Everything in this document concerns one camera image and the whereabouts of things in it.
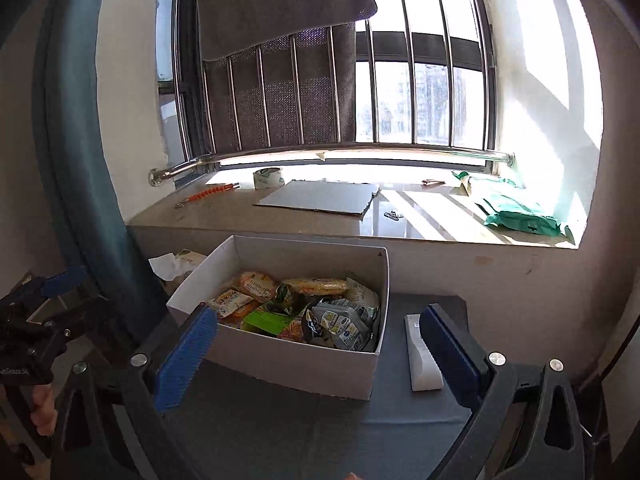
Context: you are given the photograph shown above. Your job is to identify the tape roll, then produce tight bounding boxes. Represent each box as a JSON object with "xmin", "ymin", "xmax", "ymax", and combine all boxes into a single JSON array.
[{"xmin": 253, "ymin": 167, "xmax": 285, "ymax": 191}]

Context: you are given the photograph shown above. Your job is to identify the tissue pack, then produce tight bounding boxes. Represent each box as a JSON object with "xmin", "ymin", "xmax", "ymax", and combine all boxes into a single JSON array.
[{"xmin": 149, "ymin": 249, "xmax": 205, "ymax": 282}]

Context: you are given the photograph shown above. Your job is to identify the white cardboard box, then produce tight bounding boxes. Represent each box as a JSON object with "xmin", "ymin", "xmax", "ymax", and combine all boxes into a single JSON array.
[{"xmin": 167, "ymin": 235, "xmax": 390, "ymax": 401}]

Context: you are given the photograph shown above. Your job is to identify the orange cracker pack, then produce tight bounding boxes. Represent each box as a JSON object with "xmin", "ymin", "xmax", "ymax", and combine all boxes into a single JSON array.
[{"xmin": 218, "ymin": 300, "xmax": 260, "ymax": 330}]

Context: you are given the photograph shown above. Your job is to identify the grey towel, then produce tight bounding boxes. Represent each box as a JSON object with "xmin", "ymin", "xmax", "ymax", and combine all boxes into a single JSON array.
[{"xmin": 196, "ymin": 0, "xmax": 378, "ymax": 62}]

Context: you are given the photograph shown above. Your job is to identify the fried corn cake bag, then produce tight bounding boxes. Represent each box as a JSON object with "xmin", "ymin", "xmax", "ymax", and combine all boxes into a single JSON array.
[{"xmin": 232, "ymin": 271, "xmax": 279, "ymax": 304}]

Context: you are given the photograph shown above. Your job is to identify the grey flat board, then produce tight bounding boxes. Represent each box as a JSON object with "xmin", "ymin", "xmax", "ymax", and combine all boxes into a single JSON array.
[{"xmin": 257, "ymin": 180, "xmax": 380, "ymax": 217}]

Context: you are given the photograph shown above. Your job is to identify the green plastic bag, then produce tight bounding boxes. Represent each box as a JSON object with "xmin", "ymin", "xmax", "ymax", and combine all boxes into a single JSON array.
[{"xmin": 452, "ymin": 171, "xmax": 575, "ymax": 244}]

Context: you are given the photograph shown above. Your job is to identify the blue white snack packet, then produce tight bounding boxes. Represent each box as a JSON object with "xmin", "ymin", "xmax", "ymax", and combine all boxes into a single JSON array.
[{"xmin": 206, "ymin": 289, "xmax": 253, "ymax": 318}]

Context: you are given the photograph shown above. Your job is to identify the person's left hand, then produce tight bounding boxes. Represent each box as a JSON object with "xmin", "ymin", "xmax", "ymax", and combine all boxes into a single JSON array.
[{"xmin": 30, "ymin": 385, "xmax": 58, "ymax": 437}]

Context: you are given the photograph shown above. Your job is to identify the steel window rail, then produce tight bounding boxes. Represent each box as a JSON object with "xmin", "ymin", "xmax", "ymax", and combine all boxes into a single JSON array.
[{"xmin": 148, "ymin": 142, "xmax": 516, "ymax": 188}]

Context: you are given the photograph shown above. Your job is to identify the teal curtain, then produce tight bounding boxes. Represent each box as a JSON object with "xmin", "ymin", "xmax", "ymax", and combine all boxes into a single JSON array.
[{"xmin": 32, "ymin": 0, "xmax": 167, "ymax": 341}]

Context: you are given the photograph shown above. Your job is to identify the grey silver snack packets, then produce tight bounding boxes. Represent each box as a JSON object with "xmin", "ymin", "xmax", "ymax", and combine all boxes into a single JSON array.
[{"xmin": 300, "ymin": 299, "xmax": 380, "ymax": 352}]

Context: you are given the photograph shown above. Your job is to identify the yellow noodle snack bag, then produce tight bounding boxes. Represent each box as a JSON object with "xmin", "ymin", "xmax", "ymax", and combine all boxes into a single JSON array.
[{"xmin": 282, "ymin": 278, "xmax": 349, "ymax": 296}]

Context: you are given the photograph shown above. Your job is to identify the green seaweed snack pack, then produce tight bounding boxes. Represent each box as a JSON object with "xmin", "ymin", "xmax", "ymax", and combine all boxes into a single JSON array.
[{"xmin": 241, "ymin": 308, "xmax": 291, "ymax": 336}]

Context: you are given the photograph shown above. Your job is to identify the orange handled tool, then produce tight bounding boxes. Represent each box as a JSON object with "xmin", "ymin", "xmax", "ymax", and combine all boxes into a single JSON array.
[{"xmin": 175, "ymin": 183, "xmax": 240, "ymax": 208}]

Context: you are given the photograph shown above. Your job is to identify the white remote control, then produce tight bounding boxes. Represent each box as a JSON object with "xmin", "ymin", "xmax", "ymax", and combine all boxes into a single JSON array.
[{"xmin": 405, "ymin": 314, "xmax": 444, "ymax": 392}]

